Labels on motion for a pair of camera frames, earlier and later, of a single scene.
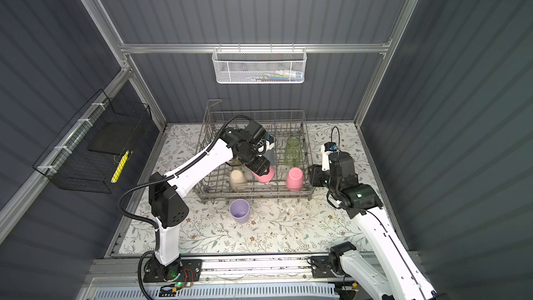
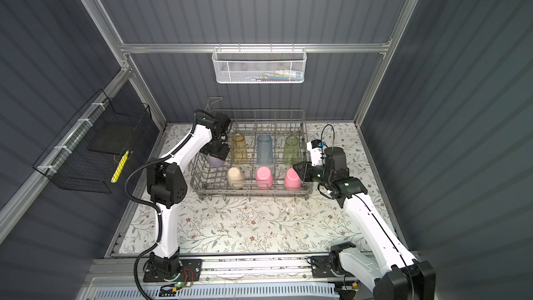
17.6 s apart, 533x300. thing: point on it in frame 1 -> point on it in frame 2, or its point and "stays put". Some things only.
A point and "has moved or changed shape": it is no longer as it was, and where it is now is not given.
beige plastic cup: x=237 y=180 stays put
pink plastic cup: x=294 y=179 stays put
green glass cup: x=292 y=152 stays put
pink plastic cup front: x=266 y=178 has moved or changed shape
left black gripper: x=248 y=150 -> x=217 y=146
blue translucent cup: x=270 y=155 stays put
